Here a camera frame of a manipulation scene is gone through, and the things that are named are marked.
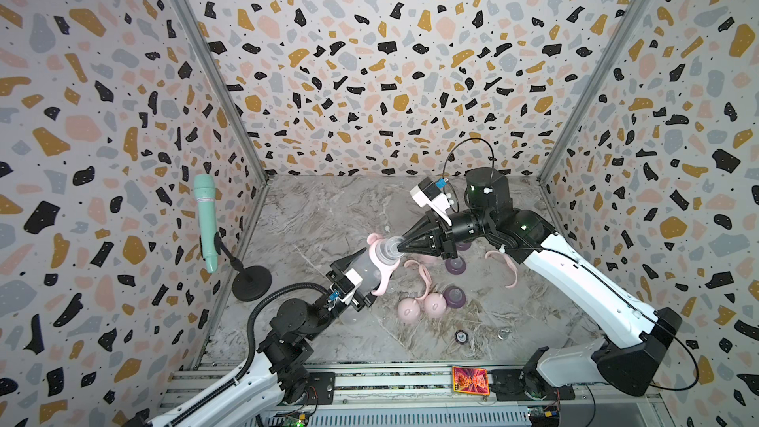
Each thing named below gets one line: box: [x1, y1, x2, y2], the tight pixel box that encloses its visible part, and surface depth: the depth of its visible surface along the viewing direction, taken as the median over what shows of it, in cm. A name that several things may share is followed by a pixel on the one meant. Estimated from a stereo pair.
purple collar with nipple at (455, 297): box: [442, 284, 467, 309], surface depth 89 cm
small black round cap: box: [454, 329, 470, 345], surface depth 84 cm
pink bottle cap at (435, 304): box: [423, 292, 447, 319], surface depth 87 cm
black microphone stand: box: [214, 231, 273, 302], surface depth 92 cm
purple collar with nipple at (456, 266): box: [444, 256, 467, 275], surface depth 97 cm
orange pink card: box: [451, 365, 492, 397], surface depth 76 cm
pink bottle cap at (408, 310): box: [397, 297, 422, 326], surface depth 85 cm
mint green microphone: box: [193, 173, 218, 274], surface depth 70 cm
